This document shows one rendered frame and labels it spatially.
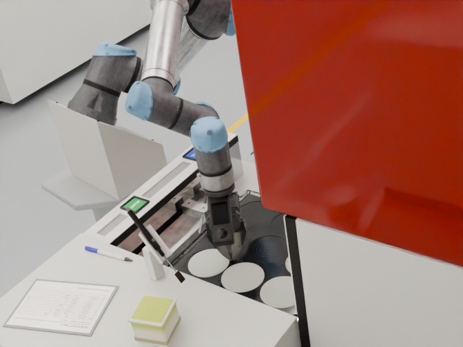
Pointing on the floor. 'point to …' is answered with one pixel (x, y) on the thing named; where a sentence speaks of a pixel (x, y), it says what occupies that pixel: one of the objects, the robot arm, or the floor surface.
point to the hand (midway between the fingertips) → (231, 257)
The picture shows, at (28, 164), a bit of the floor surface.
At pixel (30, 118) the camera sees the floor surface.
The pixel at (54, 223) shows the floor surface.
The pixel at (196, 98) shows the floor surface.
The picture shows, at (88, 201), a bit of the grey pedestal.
